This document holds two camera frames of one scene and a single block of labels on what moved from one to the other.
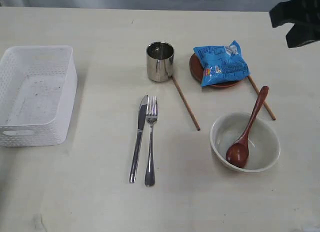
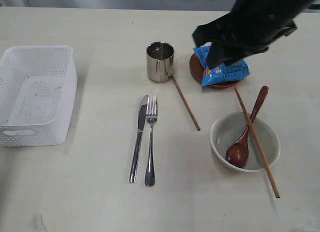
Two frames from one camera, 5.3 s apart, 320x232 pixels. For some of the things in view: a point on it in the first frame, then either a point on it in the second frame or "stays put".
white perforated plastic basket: (38, 90) stays put
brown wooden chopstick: (265, 104) → (255, 138)
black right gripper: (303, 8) → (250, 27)
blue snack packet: (221, 64) stays put
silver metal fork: (151, 115) stays put
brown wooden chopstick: (198, 127) stays put
